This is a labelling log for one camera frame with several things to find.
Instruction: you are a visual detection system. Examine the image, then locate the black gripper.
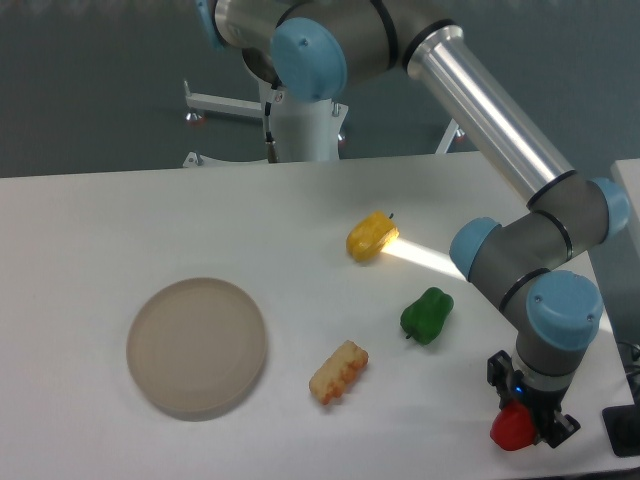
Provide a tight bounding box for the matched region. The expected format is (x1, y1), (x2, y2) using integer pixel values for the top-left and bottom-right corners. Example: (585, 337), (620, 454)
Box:
(486, 350), (581, 448)

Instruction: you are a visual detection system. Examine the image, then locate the red toy pepper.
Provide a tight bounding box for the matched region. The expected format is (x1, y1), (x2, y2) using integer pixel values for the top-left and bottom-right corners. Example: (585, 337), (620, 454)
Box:
(490, 400), (536, 451)

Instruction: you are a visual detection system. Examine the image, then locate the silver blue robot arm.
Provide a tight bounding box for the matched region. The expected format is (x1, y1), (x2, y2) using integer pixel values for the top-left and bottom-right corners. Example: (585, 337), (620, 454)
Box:
(195, 1), (630, 451)

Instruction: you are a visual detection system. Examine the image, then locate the green toy pepper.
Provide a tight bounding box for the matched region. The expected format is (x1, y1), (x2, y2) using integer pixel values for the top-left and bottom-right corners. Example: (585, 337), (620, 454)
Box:
(400, 287), (454, 345)

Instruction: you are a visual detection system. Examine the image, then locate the yellow toy pepper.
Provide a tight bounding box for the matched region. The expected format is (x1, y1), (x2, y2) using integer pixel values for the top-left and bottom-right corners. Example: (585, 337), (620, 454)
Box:
(345, 211), (399, 263)

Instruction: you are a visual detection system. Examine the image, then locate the black device at table edge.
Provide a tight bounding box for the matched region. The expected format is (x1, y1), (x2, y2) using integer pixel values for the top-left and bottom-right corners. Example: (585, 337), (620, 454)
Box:
(602, 405), (639, 458)

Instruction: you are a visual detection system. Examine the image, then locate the white box at right edge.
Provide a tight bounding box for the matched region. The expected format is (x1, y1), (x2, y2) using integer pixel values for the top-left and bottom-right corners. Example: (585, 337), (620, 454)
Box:
(611, 158), (640, 216)

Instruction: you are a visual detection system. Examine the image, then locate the beige round plate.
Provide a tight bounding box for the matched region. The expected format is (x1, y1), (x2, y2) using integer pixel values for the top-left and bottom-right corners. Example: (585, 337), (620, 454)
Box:
(126, 278), (268, 422)

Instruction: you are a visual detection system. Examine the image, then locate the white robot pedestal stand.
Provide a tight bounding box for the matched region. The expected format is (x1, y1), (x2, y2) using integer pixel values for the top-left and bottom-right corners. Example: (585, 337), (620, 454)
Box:
(181, 78), (469, 169)

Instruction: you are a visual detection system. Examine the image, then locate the black cable on pedestal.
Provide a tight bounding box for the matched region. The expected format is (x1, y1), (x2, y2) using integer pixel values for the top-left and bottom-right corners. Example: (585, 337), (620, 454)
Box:
(263, 74), (282, 163)

